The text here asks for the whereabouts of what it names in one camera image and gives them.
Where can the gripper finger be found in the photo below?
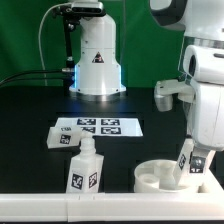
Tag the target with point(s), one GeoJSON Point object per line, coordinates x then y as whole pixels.
{"type": "Point", "coordinates": [200, 160]}

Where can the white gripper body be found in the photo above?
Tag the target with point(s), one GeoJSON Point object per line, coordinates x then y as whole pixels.
{"type": "Point", "coordinates": [206, 116]}

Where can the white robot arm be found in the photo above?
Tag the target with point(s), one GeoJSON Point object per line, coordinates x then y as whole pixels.
{"type": "Point", "coordinates": [97, 73]}

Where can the white L-shaped fence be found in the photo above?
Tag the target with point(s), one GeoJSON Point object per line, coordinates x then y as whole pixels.
{"type": "Point", "coordinates": [206, 204]}

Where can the white marker tag sheet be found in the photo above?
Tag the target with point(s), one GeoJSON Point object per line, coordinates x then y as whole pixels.
{"type": "Point", "coordinates": [127, 127]}

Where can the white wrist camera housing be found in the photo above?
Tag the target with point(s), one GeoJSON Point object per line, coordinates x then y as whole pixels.
{"type": "Point", "coordinates": [204, 64]}

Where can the black camera stand pole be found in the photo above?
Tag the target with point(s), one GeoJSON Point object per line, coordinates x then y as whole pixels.
{"type": "Point", "coordinates": [68, 45]}

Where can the black camera on stand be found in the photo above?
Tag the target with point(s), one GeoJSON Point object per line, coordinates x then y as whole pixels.
{"type": "Point", "coordinates": [81, 9]}

